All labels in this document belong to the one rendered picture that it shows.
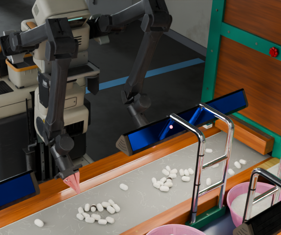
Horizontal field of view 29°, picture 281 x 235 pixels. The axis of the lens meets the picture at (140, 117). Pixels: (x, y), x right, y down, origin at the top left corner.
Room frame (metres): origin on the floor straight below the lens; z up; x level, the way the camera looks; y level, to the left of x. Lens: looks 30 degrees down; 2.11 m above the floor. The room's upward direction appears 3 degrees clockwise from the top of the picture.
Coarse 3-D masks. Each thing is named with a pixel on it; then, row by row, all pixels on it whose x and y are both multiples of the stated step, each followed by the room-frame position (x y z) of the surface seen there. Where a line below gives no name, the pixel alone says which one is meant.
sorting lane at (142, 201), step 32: (160, 160) 1.98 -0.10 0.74; (192, 160) 1.99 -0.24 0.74; (256, 160) 2.02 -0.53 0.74; (96, 192) 1.73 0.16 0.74; (128, 192) 1.74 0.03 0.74; (160, 192) 1.75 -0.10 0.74; (192, 192) 1.76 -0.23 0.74; (32, 224) 1.52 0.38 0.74; (64, 224) 1.53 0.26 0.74; (96, 224) 1.54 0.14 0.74; (128, 224) 1.55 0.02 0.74
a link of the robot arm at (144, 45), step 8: (144, 16) 2.01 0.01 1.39; (144, 24) 2.00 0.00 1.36; (152, 32) 1.99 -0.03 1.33; (160, 32) 2.01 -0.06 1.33; (144, 40) 2.03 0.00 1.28; (152, 40) 2.01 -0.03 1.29; (144, 48) 2.02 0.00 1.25; (152, 48) 2.02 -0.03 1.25; (136, 56) 2.06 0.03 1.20; (144, 56) 2.02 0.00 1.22; (152, 56) 2.04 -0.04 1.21; (136, 64) 2.04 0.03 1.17; (144, 64) 2.02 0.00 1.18; (136, 72) 2.03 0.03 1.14; (144, 72) 2.04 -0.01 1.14; (128, 80) 2.06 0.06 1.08; (136, 80) 2.03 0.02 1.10; (128, 88) 2.05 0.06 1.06; (136, 88) 2.05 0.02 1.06; (128, 96) 2.04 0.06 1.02
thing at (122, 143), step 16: (224, 96) 1.91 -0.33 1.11; (240, 96) 1.95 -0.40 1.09; (192, 112) 1.78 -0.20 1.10; (208, 112) 1.83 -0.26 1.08; (224, 112) 1.87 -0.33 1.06; (144, 128) 1.64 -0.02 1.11; (160, 128) 1.67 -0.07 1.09; (176, 128) 1.71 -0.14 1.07; (128, 144) 1.57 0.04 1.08; (144, 144) 1.60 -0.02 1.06
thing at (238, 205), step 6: (240, 198) 1.75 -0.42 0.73; (270, 198) 1.76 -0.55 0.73; (234, 204) 1.71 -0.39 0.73; (240, 204) 1.71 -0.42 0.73; (258, 204) 1.71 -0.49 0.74; (264, 204) 1.71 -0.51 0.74; (234, 210) 1.68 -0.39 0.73; (240, 210) 1.67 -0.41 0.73; (252, 210) 1.68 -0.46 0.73; (258, 210) 1.68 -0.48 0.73; (252, 216) 1.64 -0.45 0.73
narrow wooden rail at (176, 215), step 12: (252, 168) 1.92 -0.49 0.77; (228, 180) 1.82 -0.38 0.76; (240, 180) 1.83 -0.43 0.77; (264, 180) 1.92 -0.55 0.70; (216, 192) 1.74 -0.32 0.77; (180, 204) 1.65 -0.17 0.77; (204, 204) 1.67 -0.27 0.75; (216, 204) 1.72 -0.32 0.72; (156, 216) 1.57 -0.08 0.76; (168, 216) 1.58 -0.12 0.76; (180, 216) 1.59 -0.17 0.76; (132, 228) 1.50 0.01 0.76; (144, 228) 1.50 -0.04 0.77
